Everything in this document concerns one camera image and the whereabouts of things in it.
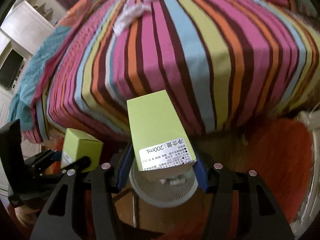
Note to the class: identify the red rug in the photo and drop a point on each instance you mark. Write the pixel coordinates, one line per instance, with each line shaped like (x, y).
(275, 167)

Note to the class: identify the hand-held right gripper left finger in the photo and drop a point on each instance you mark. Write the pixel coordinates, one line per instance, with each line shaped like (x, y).
(125, 165)

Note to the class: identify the striped bed sheet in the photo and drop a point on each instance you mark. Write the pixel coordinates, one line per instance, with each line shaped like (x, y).
(187, 62)

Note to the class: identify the television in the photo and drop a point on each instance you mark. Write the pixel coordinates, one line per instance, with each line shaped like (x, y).
(10, 68)

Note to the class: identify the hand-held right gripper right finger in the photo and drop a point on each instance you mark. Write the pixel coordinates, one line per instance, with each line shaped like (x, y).
(202, 173)

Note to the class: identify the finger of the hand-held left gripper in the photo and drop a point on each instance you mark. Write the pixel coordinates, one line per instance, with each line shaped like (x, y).
(51, 154)
(76, 164)

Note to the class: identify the white wardrobe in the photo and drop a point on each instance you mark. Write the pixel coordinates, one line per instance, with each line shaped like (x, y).
(25, 27)

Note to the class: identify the green cardboard box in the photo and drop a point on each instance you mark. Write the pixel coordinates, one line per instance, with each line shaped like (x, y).
(155, 125)
(82, 145)

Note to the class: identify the teal patterned blanket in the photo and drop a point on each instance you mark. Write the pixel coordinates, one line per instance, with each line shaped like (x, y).
(32, 80)

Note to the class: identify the crumpled printed paper sheet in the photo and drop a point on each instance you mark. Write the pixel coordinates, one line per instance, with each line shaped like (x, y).
(128, 17)

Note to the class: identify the carved white nightstand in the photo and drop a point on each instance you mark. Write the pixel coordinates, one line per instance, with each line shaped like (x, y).
(310, 155)

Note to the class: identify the white mesh wastebasket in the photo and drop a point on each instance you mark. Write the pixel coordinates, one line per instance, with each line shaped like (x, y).
(162, 195)

